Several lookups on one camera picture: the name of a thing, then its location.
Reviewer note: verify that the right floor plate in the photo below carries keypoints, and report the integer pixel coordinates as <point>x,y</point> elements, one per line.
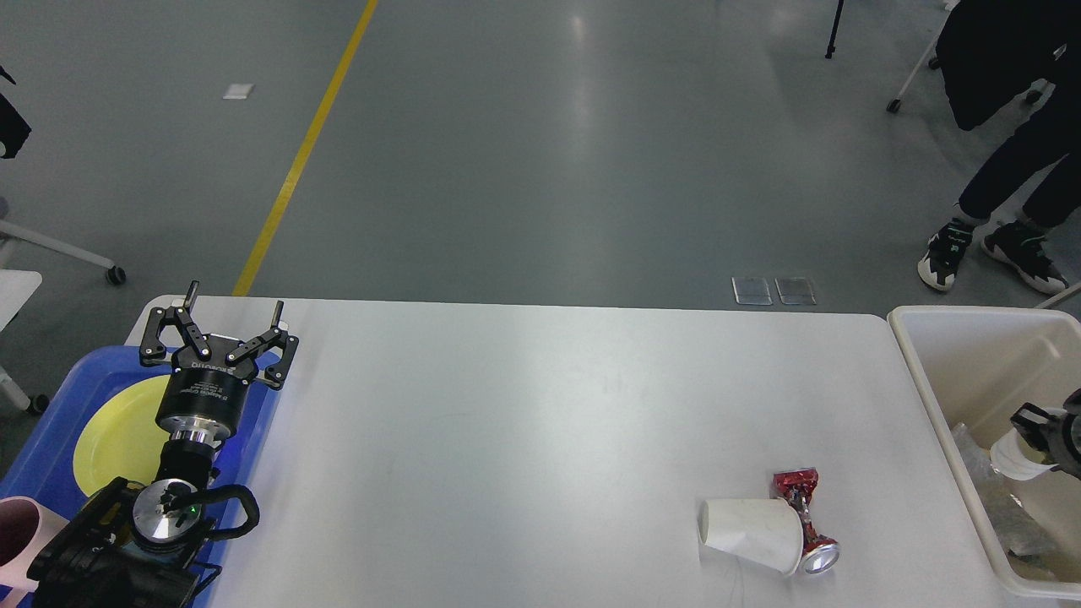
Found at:
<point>796,291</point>

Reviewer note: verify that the black jacket on chair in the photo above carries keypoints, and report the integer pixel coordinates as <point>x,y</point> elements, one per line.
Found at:
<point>989,52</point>

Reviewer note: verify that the yellow plastic plate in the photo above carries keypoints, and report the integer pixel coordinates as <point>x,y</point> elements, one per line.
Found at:
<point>122,439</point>

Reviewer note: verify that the white side table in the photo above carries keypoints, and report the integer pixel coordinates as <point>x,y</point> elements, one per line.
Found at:
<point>17,286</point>

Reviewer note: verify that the white paper cup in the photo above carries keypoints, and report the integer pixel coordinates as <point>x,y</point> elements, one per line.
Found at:
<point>763,531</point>

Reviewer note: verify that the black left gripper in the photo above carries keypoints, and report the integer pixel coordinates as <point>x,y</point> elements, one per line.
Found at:
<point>207,393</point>

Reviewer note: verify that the floor plate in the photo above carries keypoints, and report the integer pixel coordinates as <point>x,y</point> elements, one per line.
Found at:
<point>796,291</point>
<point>752,291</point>

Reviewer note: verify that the red soda can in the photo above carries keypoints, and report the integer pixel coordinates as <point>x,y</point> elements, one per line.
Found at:
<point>819,552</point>

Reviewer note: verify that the beige plastic bin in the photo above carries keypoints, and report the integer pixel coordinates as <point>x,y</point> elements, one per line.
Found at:
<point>976,366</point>

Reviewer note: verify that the clear plastic wrap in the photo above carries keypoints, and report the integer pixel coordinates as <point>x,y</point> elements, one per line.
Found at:
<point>1016,531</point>

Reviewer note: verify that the black tripod leg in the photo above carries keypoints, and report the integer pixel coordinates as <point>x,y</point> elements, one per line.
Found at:
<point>834,30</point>

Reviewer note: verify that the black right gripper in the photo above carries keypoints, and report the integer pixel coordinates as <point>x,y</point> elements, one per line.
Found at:
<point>1055,430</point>

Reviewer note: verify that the left floor plate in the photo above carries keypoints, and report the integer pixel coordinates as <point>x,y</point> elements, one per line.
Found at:
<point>752,291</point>

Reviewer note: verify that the pink mug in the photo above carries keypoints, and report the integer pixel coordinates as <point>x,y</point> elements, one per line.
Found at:
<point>26,528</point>

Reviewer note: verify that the red snack wrapper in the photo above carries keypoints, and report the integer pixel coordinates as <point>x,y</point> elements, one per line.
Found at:
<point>796,486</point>

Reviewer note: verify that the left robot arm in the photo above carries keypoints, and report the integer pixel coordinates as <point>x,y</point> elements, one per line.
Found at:
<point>71,574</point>

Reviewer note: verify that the small white cup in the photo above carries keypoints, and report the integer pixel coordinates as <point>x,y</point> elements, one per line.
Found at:
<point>1014,457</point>

